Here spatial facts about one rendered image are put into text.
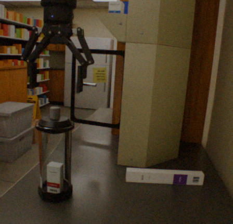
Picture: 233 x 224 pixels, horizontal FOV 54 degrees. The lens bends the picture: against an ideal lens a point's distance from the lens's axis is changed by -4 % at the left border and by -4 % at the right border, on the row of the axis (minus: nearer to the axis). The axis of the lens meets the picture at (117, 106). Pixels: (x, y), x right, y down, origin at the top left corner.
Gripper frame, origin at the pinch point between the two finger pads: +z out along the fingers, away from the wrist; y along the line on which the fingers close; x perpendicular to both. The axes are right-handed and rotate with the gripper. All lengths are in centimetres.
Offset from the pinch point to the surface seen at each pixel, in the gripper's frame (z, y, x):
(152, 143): 22.9, -28.1, -27.6
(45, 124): 9.8, 1.0, 4.3
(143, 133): 18.9, -24.2, -25.6
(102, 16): -22.7, -5.9, -25.5
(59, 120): 9.0, -2.2, 2.4
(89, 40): -45, 134, -514
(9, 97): 59, 179, -250
